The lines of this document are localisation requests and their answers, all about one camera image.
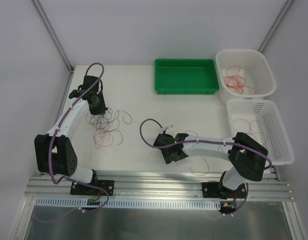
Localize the orange wire in basket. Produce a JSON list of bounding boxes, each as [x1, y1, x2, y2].
[[223, 65, 257, 96]]

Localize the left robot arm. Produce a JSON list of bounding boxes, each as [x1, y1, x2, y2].
[[34, 75, 107, 195]]

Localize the aluminium mounting rail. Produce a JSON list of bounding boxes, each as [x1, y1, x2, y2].
[[24, 171, 296, 202]]

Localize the green plastic tray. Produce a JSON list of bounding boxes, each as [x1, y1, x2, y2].
[[154, 58, 219, 95]]

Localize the white perforated plastic basket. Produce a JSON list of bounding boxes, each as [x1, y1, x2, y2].
[[227, 99, 295, 166]]

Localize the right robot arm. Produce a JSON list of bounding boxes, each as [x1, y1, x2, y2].
[[153, 132, 271, 200]]

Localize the left aluminium frame post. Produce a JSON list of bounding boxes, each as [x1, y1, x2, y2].
[[30, 0, 74, 73]]

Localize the white slotted cable duct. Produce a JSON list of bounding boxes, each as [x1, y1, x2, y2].
[[35, 197, 221, 211]]

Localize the right aluminium frame post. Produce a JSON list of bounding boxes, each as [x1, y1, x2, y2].
[[258, 0, 296, 54]]

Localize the white solid plastic basket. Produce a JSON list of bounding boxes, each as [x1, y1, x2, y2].
[[215, 49, 277, 105]]

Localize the aluminium frame post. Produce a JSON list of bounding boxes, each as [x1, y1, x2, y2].
[[258, 0, 296, 54], [30, 0, 74, 73]]

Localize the wire bundle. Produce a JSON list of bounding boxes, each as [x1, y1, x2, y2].
[[86, 108, 132, 150]]

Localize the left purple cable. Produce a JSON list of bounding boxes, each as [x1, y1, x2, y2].
[[47, 62, 109, 221]]

